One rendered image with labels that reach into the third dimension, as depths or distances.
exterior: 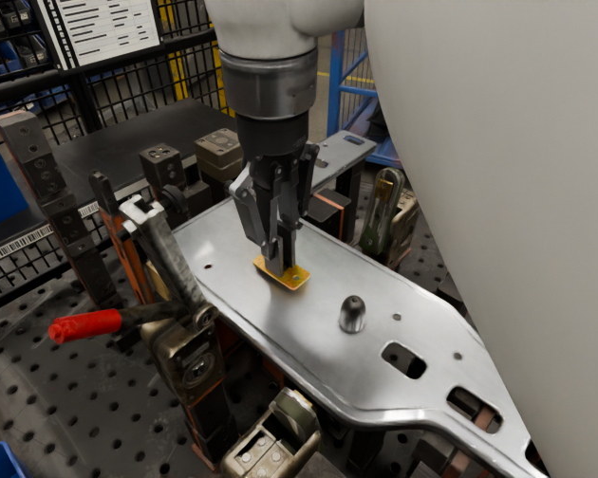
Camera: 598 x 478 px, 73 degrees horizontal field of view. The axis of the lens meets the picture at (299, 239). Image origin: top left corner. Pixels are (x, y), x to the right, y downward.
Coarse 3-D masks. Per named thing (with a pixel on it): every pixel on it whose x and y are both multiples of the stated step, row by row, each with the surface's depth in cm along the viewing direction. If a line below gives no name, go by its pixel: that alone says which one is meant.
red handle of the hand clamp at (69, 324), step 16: (144, 304) 41; (160, 304) 42; (176, 304) 43; (64, 320) 33; (80, 320) 34; (96, 320) 35; (112, 320) 36; (128, 320) 38; (144, 320) 40; (160, 320) 42; (64, 336) 33; (80, 336) 34
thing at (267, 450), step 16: (272, 416) 36; (256, 432) 34; (272, 432) 38; (240, 448) 33; (256, 448) 34; (272, 448) 34; (304, 448) 34; (224, 464) 33; (240, 464) 33; (256, 464) 33; (272, 464) 33; (288, 464) 33; (304, 464) 34
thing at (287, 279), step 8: (256, 264) 57; (264, 264) 57; (288, 264) 56; (288, 272) 56; (296, 272) 56; (304, 272) 55; (280, 280) 55; (288, 280) 55; (296, 280) 54; (304, 280) 54
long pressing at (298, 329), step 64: (192, 256) 60; (256, 256) 60; (320, 256) 60; (256, 320) 52; (320, 320) 52; (384, 320) 52; (448, 320) 52; (320, 384) 45; (384, 384) 45; (448, 384) 45; (512, 448) 40
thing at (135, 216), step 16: (176, 192) 35; (128, 208) 34; (144, 208) 36; (160, 208) 35; (176, 208) 36; (128, 224) 34; (144, 224) 33; (160, 224) 34; (144, 240) 35; (160, 240) 35; (176, 240) 37; (160, 256) 36; (176, 256) 37; (160, 272) 40; (176, 272) 38; (192, 272) 40; (176, 288) 40; (192, 288) 41; (192, 304) 43
